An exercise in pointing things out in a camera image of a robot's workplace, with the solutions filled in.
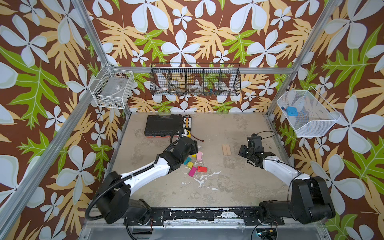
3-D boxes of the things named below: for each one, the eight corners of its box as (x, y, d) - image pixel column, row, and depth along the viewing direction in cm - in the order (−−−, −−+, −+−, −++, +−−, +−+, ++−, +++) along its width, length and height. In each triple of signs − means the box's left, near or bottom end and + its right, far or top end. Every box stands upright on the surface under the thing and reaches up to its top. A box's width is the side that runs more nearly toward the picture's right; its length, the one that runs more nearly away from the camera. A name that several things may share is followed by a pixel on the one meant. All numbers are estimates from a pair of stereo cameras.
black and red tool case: (143, 140, 107) (141, 135, 102) (149, 119, 119) (147, 114, 115) (182, 140, 107) (181, 135, 102) (183, 119, 120) (182, 114, 115)
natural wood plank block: (223, 155, 99) (223, 153, 97) (221, 146, 103) (222, 144, 102) (230, 155, 99) (231, 153, 97) (229, 146, 104) (229, 144, 102)
